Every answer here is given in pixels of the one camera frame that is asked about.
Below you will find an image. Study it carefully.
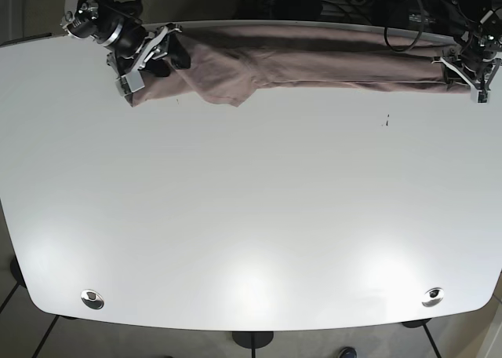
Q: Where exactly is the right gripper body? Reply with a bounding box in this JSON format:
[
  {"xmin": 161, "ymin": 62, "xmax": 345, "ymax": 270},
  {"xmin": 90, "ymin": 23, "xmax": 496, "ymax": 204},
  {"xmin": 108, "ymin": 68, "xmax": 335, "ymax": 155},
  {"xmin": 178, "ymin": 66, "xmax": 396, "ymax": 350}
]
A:
[{"xmin": 63, "ymin": 4, "xmax": 182, "ymax": 76}]

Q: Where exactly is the right chrome table grommet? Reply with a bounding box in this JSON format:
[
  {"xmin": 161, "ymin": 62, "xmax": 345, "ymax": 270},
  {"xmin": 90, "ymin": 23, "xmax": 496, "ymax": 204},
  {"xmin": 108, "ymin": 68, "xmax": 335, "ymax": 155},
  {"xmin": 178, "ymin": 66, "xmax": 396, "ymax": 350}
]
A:
[{"xmin": 421, "ymin": 287, "xmax": 444, "ymax": 308}]

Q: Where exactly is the dark shoe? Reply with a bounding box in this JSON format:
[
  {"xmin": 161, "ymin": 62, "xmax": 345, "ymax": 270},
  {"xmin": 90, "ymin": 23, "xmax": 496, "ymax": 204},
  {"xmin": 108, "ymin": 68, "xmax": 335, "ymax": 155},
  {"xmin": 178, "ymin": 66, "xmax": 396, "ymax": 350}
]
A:
[{"xmin": 336, "ymin": 346, "xmax": 358, "ymax": 358}]

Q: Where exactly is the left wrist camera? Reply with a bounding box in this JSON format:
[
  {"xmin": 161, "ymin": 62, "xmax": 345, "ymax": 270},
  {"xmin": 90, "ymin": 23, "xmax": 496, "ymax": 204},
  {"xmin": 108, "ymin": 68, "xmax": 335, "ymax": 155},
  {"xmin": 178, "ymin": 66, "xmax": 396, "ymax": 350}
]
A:
[{"xmin": 471, "ymin": 88, "xmax": 490, "ymax": 104}]

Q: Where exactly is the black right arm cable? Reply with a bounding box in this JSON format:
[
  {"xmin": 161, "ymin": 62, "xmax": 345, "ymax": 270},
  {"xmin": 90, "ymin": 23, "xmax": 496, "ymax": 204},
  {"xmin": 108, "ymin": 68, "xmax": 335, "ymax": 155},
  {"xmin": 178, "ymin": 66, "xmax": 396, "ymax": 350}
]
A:
[{"xmin": 97, "ymin": 0, "xmax": 144, "ymax": 24}]

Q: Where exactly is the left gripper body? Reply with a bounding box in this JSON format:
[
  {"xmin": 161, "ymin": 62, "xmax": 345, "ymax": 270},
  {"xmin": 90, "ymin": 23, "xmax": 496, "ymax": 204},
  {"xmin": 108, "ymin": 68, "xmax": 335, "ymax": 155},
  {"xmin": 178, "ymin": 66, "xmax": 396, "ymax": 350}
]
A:
[{"xmin": 432, "ymin": 34, "xmax": 501, "ymax": 92}]

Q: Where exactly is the left chrome table grommet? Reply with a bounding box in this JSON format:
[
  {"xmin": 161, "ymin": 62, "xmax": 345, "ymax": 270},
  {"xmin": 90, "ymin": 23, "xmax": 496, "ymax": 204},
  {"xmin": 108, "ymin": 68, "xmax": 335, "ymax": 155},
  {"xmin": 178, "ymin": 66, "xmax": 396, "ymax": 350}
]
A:
[{"xmin": 81, "ymin": 289, "xmax": 104, "ymax": 310}]

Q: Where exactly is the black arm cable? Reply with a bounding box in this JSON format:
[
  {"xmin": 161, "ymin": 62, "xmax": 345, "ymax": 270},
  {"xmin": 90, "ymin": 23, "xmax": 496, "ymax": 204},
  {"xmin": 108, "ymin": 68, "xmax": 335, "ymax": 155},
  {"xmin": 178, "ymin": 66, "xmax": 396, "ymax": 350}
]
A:
[
  {"xmin": 97, "ymin": 0, "xmax": 144, "ymax": 24},
  {"xmin": 383, "ymin": 0, "xmax": 471, "ymax": 53}
]

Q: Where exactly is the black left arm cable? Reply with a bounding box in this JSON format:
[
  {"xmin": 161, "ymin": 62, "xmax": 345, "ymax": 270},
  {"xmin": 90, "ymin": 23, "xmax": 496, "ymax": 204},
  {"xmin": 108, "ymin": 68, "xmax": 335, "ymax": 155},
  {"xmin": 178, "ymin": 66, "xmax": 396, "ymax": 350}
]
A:
[{"xmin": 383, "ymin": 0, "xmax": 471, "ymax": 53}]

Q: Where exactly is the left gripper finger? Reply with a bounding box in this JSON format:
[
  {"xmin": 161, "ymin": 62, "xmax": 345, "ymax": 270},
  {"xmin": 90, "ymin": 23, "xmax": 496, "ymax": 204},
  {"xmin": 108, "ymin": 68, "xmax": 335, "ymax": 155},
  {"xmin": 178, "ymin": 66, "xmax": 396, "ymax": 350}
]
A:
[{"xmin": 443, "ymin": 68, "xmax": 465, "ymax": 88}]

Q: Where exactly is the chrome table grommet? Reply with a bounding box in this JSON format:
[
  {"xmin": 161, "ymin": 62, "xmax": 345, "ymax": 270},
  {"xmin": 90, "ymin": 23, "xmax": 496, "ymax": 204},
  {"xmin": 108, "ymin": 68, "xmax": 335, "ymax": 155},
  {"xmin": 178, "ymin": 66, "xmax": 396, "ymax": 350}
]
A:
[
  {"xmin": 421, "ymin": 287, "xmax": 444, "ymax": 308},
  {"xmin": 81, "ymin": 289, "xmax": 104, "ymax": 310}
]

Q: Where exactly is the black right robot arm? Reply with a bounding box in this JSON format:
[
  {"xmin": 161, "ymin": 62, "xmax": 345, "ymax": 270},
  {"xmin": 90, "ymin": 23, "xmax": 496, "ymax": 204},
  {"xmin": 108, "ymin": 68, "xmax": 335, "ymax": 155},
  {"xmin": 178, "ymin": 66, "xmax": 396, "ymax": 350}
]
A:
[{"xmin": 61, "ymin": 0, "xmax": 191, "ymax": 77}]

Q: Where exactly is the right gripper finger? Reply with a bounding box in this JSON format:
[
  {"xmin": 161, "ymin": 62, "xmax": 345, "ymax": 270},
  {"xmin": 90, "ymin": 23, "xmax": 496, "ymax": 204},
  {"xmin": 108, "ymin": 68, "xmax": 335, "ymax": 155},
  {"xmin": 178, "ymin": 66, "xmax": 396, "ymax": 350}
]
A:
[
  {"xmin": 166, "ymin": 34, "xmax": 191, "ymax": 70},
  {"xmin": 147, "ymin": 60, "xmax": 171, "ymax": 78}
]

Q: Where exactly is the mauve brown T-shirt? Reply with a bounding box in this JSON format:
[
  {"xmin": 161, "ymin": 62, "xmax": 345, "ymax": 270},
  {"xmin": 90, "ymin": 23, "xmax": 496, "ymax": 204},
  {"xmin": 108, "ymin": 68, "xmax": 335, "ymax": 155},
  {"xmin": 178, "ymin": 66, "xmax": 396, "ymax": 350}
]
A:
[{"xmin": 126, "ymin": 24, "xmax": 470, "ymax": 107}]

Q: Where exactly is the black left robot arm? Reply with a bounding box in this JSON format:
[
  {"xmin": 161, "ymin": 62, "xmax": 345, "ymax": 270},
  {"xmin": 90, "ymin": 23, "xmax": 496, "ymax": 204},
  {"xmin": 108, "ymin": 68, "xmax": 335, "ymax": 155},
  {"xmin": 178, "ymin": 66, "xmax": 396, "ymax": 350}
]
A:
[{"xmin": 423, "ymin": 0, "xmax": 501, "ymax": 104}]

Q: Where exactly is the black table base foot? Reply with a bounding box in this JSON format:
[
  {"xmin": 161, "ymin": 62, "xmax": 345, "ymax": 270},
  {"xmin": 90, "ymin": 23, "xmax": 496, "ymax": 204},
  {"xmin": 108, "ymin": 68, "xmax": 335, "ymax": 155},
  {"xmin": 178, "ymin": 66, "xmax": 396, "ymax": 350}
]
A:
[{"xmin": 231, "ymin": 331, "xmax": 274, "ymax": 349}]

